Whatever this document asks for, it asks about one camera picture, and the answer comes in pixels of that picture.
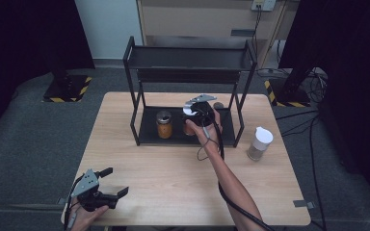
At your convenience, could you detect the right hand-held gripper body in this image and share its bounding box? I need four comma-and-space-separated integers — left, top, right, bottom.
182, 93, 218, 128

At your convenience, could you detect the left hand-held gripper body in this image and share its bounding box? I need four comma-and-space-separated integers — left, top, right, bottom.
69, 168, 120, 213

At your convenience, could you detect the red-brown spice jar white lid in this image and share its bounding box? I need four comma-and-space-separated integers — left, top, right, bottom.
182, 103, 200, 137

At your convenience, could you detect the amber jar with silver lid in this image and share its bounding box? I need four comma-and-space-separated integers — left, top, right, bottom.
155, 110, 174, 140

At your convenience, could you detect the black metal two-tier shelf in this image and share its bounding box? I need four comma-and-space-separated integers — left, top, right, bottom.
122, 36, 258, 148

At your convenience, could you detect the person's right hand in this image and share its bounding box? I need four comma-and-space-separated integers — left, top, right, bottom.
185, 109, 224, 152

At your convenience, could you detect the person's left hand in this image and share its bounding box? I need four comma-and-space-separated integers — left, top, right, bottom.
66, 196, 110, 231

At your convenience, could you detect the grey spice jar white lid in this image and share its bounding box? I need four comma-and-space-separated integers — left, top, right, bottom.
246, 126, 275, 162

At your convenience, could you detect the black stand with striped base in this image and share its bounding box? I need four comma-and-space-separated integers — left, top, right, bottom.
263, 57, 312, 108
42, 61, 93, 104

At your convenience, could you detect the grey label on cabinet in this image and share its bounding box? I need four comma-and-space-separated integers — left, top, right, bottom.
230, 29, 256, 38

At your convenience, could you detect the light wooden cabinet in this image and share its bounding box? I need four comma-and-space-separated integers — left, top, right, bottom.
136, 0, 300, 68

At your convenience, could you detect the white power outlet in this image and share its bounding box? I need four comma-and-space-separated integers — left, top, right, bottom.
251, 0, 278, 13

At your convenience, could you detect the grey tape strip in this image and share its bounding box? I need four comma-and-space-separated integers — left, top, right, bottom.
292, 199, 316, 209

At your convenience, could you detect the dark curtain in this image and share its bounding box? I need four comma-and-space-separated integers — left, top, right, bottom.
0, 0, 96, 143
277, 0, 370, 210

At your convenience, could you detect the black cable from outlet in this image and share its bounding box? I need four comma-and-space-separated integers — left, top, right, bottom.
251, 6, 262, 61

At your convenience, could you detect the right hand-held gripper cable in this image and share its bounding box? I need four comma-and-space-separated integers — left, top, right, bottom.
196, 110, 276, 231

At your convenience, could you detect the long black floor cable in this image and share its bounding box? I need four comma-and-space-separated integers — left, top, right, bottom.
275, 109, 328, 231

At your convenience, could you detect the bundle of floor cables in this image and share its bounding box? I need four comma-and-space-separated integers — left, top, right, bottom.
256, 65, 330, 104

